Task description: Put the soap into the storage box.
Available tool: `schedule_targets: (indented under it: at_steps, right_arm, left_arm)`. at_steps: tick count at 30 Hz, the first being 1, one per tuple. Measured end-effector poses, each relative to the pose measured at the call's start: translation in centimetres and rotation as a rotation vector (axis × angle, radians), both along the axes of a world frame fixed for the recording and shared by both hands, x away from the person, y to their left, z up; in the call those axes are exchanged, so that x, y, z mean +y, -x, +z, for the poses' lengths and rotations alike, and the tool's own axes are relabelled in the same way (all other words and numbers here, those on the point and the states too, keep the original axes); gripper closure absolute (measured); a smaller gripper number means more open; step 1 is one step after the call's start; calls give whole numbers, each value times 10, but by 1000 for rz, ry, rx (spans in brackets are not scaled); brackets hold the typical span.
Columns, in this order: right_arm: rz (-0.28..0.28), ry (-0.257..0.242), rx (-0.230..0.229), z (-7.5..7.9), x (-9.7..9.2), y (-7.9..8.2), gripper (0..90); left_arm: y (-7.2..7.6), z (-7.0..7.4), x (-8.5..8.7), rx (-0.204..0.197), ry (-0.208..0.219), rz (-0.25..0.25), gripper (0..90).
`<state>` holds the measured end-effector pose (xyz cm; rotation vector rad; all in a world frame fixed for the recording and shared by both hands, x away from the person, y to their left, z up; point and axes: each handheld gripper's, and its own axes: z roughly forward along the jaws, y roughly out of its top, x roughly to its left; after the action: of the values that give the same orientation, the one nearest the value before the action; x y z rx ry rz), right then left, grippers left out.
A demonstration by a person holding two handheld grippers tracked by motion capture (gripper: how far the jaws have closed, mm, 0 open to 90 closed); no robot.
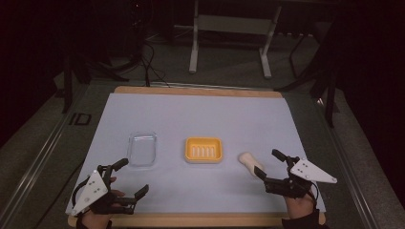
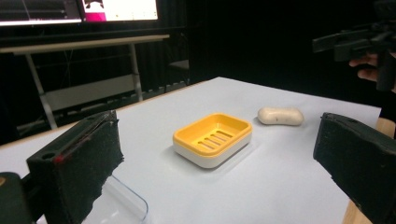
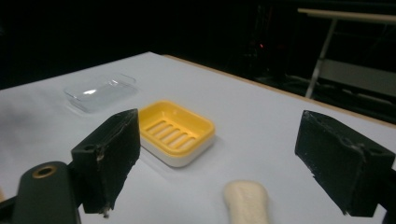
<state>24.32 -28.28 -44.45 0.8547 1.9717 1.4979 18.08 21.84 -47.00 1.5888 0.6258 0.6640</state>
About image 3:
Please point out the clear plastic soap dish lid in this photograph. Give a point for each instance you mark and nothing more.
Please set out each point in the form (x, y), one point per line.
(99, 92)

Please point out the yellow and white soap dish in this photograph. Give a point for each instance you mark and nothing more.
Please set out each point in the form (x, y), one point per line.
(176, 132)

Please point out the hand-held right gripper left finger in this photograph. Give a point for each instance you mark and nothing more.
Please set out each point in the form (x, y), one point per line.
(107, 155)

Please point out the cream soap bar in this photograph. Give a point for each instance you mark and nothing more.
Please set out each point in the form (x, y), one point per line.
(247, 202)

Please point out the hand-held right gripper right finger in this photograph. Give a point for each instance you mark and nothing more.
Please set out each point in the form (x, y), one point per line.
(336, 155)

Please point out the background desk frame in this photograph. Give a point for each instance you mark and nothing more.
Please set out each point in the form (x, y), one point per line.
(348, 59)

